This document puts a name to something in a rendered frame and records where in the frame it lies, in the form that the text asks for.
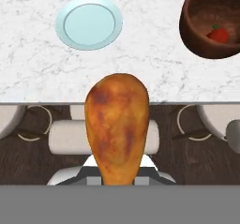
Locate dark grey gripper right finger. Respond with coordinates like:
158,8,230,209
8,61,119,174
133,166,172,187

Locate pale blue plate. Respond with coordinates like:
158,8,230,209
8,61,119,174
54,0,124,52

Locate dark brown wooden bowl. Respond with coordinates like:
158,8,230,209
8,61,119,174
178,0,240,60

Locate white round stool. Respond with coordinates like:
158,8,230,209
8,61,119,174
176,103,240,142
69,104,87,121
0,104,53,142

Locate brown chicken drumstick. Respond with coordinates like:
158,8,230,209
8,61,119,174
83,72,151,187

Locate grey rounded object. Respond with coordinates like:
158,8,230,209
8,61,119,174
225,119,240,155

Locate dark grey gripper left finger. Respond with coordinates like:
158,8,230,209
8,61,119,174
55,166,104,187

